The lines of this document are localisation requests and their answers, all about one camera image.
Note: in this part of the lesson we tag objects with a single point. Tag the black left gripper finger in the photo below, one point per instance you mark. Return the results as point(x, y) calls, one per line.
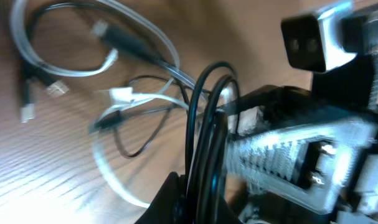
point(169, 205)

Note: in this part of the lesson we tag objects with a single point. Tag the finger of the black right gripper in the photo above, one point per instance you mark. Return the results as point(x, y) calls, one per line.
point(261, 109)

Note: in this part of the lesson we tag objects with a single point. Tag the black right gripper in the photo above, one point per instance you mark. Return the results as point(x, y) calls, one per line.
point(342, 144)

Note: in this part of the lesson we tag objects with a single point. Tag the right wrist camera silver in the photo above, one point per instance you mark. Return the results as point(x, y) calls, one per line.
point(314, 39)

